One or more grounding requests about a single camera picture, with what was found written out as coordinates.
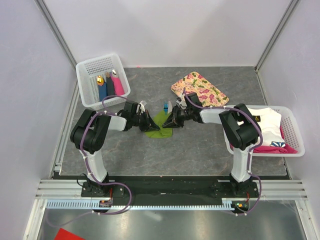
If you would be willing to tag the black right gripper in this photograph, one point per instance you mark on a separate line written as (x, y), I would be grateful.
(169, 123)

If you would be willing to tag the white laundry basket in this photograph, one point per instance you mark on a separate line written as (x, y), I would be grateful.
(290, 130)

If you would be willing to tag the pink folded garment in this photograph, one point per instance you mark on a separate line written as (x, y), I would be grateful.
(275, 149)

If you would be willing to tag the aluminium rail profile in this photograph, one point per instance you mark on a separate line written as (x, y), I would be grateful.
(271, 190)

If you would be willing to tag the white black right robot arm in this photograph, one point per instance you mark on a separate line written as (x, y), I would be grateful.
(242, 132)

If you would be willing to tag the gold spoon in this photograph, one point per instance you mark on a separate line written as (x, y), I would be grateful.
(100, 80)

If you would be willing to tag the blue rolled napkin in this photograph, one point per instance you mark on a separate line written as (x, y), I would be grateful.
(102, 91)

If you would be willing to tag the silver table knife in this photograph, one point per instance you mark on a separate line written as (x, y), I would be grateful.
(169, 107)

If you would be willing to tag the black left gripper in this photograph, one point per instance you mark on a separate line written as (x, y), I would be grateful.
(149, 125)

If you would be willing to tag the pink rolled napkin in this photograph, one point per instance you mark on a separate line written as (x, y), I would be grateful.
(118, 88)

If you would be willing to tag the white folded t-shirt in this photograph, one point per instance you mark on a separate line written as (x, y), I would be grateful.
(269, 122)

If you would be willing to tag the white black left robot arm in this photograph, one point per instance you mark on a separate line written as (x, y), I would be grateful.
(89, 134)

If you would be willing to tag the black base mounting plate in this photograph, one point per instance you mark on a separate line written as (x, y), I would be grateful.
(163, 190)

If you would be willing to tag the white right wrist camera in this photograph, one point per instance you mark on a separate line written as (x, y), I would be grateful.
(181, 103)

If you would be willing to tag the white perforated plastic basket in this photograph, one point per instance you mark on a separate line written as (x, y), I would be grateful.
(87, 72)

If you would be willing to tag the floral rectangular tray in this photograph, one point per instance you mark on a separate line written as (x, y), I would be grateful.
(207, 93)

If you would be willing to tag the dark grey rolled napkin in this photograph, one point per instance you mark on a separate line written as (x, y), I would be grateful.
(110, 86)

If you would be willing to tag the grey slotted cable duct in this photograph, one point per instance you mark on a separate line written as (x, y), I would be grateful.
(99, 205)

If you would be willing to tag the green paper napkin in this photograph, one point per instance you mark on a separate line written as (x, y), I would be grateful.
(160, 119)

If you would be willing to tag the blue metallic fork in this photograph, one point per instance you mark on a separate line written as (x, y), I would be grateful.
(165, 107)

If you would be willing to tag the red sheet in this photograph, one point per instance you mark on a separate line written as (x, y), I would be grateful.
(63, 234)

